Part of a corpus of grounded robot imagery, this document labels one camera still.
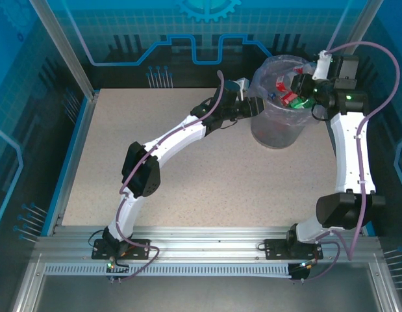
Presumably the green plastic bottle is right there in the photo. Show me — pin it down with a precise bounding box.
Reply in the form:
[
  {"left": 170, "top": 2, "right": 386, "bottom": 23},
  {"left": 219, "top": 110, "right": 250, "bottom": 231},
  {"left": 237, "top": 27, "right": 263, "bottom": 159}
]
[{"left": 290, "top": 97, "right": 315, "bottom": 110}]

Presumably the clear plastic-lined bin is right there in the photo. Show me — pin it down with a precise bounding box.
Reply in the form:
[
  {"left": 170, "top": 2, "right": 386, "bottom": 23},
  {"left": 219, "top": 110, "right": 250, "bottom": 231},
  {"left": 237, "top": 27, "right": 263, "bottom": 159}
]
[{"left": 251, "top": 55, "right": 318, "bottom": 126}]

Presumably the translucent grey plastic bin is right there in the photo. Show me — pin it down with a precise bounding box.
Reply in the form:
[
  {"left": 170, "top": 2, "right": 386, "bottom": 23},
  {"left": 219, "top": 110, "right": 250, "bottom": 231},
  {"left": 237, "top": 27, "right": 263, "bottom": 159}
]
[{"left": 251, "top": 97, "right": 307, "bottom": 150}]

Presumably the steel tray panel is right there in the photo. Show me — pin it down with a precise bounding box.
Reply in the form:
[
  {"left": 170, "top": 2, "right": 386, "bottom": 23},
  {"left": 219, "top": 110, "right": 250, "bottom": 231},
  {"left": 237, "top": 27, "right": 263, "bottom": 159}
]
[{"left": 12, "top": 272, "right": 399, "bottom": 312}]

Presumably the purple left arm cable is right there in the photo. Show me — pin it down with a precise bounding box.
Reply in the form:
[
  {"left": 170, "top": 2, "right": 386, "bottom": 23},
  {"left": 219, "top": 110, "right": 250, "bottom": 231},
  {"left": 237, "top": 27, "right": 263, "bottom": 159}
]
[{"left": 116, "top": 70, "right": 226, "bottom": 280}]

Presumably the aluminium frame post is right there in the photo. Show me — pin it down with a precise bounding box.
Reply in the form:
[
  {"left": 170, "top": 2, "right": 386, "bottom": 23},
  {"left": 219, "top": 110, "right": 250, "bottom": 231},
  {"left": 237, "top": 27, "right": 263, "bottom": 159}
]
[
  {"left": 326, "top": 0, "right": 383, "bottom": 66},
  {"left": 27, "top": 0, "right": 100, "bottom": 101}
]

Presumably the aluminium base rail beam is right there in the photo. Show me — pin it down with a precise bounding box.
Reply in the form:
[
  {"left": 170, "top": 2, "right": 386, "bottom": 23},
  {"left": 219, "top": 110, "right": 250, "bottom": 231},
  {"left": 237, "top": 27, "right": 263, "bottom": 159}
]
[{"left": 34, "top": 226, "right": 380, "bottom": 264}]

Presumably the aluminium table side rail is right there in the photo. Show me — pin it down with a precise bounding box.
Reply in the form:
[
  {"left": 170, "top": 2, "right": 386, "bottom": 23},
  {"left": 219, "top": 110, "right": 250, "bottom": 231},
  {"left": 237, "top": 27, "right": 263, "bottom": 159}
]
[{"left": 53, "top": 92, "right": 101, "bottom": 237}]

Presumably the white slotted cable duct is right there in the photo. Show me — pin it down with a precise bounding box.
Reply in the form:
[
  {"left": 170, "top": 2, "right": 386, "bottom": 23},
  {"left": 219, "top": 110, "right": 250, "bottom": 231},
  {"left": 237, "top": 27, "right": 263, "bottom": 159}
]
[{"left": 44, "top": 262, "right": 294, "bottom": 278}]

